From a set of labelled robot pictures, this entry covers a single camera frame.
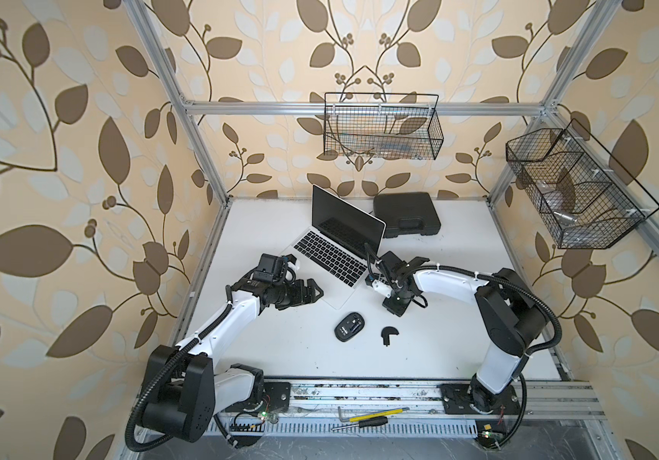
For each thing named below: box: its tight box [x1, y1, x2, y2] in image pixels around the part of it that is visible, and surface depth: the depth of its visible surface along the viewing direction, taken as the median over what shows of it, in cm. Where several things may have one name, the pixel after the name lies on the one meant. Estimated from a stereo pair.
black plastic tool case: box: [373, 191, 442, 239], surface depth 111 cm
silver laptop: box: [279, 184, 387, 310], surface depth 104 cm
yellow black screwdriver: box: [331, 415, 389, 431], surface depth 72 cm
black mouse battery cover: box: [381, 325, 400, 347], surface depth 87 cm
